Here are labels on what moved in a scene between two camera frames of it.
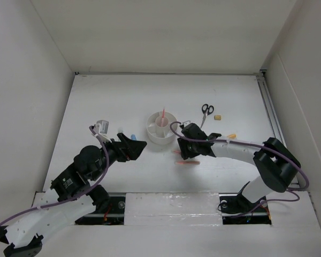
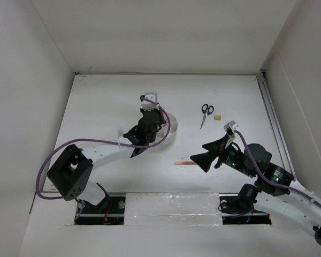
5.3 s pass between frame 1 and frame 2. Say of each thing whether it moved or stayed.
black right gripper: moved
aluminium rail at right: stayed
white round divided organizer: stayed
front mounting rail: stayed
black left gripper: moved
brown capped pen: stayed
